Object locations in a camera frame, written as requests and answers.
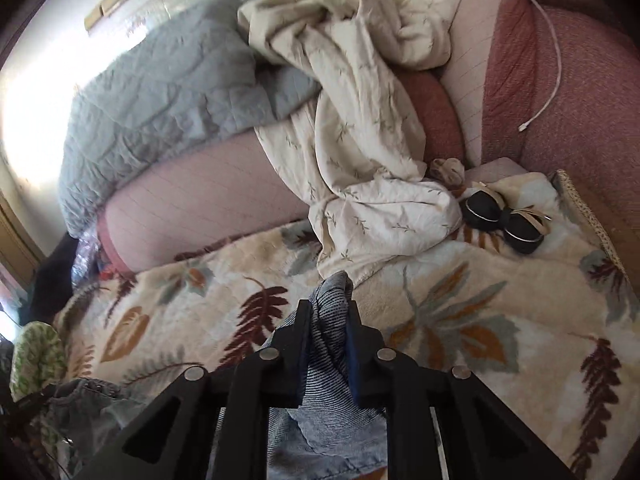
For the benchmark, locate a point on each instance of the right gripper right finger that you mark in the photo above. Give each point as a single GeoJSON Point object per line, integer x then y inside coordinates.
{"type": "Point", "coordinates": [387, 380]}

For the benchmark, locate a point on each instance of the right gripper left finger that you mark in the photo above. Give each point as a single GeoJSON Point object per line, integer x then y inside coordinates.
{"type": "Point", "coordinates": [274, 377]}

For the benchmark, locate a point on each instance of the blue denim pants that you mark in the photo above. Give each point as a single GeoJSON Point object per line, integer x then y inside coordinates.
{"type": "Point", "coordinates": [328, 437]}

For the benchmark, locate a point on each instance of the black clothing pile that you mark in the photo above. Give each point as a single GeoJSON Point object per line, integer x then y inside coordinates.
{"type": "Point", "coordinates": [52, 285]}

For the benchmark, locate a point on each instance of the leaf print fleece blanket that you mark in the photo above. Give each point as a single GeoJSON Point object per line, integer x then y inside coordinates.
{"type": "Point", "coordinates": [555, 334]}

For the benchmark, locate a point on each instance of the pink quilted bolster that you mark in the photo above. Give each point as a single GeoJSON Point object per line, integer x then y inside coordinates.
{"type": "Point", "coordinates": [195, 201]}

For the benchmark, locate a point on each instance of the small beige fabric item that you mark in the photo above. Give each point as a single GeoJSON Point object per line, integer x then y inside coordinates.
{"type": "Point", "coordinates": [449, 172]}

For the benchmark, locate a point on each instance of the purple plastic bag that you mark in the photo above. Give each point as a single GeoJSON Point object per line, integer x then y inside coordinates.
{"type": "Point", "coordinates": [90, 260]}

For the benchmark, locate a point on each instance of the cream floral sheet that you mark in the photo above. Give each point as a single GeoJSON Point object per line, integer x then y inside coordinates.
{"type": "Point", "coordinates": [354, 154]}

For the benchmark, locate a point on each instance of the green patterned folded quilt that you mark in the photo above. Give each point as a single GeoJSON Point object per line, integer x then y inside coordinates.
{"type": "Point", "coordinates": [39, 360]}

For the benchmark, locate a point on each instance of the grey quilted blanket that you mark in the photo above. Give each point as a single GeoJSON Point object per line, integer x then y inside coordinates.
{"type": "Point", "coordinates": [192, 80]}

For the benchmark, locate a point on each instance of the red pink quilted headboard cushion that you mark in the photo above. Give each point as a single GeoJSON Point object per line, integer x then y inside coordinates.
{"type": "Point", "coordinates": [550, 85]}

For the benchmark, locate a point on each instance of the wall light switch plate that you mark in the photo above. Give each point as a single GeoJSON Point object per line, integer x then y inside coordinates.
{"type": "Point", "coordinates": [104, 9]}

